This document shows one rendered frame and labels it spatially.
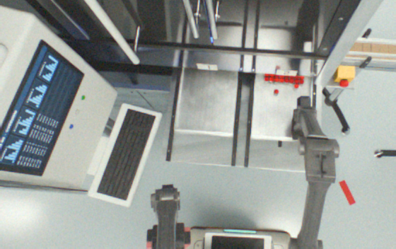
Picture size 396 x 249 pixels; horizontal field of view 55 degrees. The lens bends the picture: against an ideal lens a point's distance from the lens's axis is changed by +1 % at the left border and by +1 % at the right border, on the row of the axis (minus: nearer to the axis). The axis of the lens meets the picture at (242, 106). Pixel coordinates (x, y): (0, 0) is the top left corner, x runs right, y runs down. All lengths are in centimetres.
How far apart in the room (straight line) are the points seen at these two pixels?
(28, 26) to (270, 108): 99
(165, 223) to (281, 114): 81
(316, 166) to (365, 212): 164
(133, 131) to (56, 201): 113
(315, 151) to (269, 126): 66
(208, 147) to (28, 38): 82
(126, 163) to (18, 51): 76
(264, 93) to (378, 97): 125
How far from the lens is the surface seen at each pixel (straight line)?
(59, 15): 142
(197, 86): 173
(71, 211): 275
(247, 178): 252
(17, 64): 124
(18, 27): 125
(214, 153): 165
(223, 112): 168
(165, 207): 113
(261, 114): 168
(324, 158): 103
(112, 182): 178
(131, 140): 178
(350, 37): 129
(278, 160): 165
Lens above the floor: 251
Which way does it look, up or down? 75 degrees down
